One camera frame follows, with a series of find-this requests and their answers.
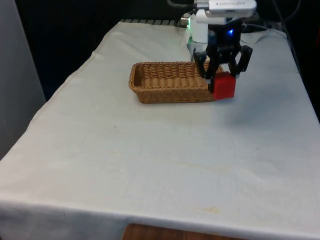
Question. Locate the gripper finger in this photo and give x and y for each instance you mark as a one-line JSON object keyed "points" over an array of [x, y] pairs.
{"points": [[241, 58], [212, 65]]}

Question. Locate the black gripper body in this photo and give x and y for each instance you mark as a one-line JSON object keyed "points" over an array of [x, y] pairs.
{"points": [[225, 37]]}

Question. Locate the red cube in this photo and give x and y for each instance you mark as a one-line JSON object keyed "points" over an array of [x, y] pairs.
{"points": [[224, 86]]}

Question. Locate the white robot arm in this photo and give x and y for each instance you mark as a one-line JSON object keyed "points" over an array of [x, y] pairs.
{"points": [[200, 31]]}

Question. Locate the brown wicker basket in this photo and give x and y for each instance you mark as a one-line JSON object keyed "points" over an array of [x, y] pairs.
{"points": [[172, 85]]}

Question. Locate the pale locker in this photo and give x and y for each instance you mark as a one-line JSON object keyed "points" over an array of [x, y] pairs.
{"points": [[17, 75]]}

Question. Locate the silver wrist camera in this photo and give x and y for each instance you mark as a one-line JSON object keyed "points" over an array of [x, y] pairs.
{"points": [[231, 6]]}

